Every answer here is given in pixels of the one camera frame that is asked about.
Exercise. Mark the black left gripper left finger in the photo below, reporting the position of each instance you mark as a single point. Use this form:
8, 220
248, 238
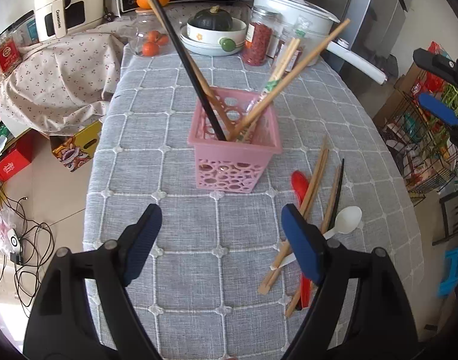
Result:
60, 324

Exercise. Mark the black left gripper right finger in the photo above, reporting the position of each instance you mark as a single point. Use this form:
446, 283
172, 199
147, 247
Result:
360, 309

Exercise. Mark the white plastic spoon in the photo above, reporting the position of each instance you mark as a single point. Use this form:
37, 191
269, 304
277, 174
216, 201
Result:
347, 220

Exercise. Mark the thick light wooden chopstick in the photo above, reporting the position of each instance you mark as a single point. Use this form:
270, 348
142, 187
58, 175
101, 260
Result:
260, 107

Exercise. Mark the labelled jar of dried fruit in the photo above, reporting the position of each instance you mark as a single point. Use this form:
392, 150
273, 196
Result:
291, 43

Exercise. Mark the colourful cardboard box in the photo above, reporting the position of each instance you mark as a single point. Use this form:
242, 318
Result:
75, 151

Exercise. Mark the red cardboard box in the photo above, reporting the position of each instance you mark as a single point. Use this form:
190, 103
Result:
17, 157

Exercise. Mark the jar of red goji berries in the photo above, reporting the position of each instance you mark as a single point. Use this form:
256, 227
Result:
258, 36

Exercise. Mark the pink perforated plastic basket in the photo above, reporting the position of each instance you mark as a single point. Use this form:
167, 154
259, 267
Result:
232, 166

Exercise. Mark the white ceramic bowl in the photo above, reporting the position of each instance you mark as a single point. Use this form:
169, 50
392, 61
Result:
236, 34

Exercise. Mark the grey checked tablecloth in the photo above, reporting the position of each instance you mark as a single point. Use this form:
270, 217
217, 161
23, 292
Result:
197, 296

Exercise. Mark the floral beige cloth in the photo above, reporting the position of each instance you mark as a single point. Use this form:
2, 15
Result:
62, 85

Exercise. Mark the white plate under bowl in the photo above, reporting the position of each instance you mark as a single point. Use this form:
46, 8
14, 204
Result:
201, 48

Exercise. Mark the dark green squash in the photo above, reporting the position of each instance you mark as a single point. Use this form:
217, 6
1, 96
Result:
214, 18

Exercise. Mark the glass jar with small oranges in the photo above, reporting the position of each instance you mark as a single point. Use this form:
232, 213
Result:
147, 36

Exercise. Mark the cream air fryer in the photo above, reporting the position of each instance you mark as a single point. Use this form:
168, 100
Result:
58, 18

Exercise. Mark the black wire rack with groceries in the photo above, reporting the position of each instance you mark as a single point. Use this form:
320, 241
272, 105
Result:
417, 140

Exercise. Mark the white electric pot with handle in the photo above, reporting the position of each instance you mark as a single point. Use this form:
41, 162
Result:
321, 22

